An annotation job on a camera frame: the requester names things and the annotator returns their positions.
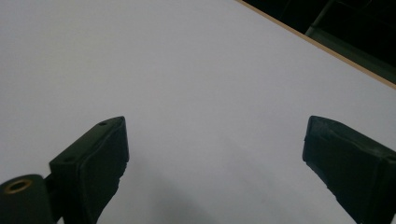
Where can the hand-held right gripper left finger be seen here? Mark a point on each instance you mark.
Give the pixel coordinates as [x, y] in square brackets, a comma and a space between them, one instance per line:
[93, 161]

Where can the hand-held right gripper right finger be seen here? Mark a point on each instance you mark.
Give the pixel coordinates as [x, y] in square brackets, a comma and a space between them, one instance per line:
[355, 168]

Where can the grey metal stand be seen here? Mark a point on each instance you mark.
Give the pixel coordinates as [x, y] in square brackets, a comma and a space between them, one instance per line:
[358, 54]

